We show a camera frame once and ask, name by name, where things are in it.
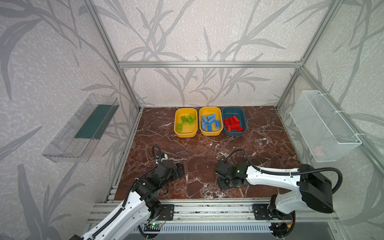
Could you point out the yellow plastic bin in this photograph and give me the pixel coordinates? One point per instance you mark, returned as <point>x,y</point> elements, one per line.
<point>206,111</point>
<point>189,131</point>

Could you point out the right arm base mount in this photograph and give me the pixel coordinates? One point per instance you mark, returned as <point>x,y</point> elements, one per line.
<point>269,212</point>

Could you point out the right circuit board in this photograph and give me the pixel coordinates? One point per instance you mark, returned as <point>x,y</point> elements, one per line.
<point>281,229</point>

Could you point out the left yellow plastic bin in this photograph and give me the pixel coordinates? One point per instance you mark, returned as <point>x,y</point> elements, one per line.
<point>189,131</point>

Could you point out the left circuit board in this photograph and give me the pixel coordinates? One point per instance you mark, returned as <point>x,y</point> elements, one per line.
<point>153,227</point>

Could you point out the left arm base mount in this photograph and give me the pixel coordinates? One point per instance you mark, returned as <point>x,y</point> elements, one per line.
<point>164,212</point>

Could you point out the white wire mesh basket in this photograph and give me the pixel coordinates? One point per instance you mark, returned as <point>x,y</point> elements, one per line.
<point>325,131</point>

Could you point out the circuit board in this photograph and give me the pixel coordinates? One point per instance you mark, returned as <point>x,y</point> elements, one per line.
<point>153,227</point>
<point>281,229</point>

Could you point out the middle yellow plastic bin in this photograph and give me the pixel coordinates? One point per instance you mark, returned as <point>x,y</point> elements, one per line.
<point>206,111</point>

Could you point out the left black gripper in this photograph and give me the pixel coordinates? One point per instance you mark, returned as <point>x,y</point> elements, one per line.
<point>177,169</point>

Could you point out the clear plastic wall tray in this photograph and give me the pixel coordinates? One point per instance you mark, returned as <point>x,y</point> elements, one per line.
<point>78,139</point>

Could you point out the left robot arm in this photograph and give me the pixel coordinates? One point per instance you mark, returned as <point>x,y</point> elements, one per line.
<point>140,203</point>

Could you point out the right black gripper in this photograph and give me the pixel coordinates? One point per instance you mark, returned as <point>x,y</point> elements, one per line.
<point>219,169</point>

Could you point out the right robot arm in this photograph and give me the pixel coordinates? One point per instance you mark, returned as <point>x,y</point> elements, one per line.
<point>308,188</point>

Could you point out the aluminium front rail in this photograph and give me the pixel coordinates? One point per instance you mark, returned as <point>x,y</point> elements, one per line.
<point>212,210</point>

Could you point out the teal plastic bin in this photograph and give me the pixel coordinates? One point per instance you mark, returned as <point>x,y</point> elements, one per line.
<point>228,112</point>

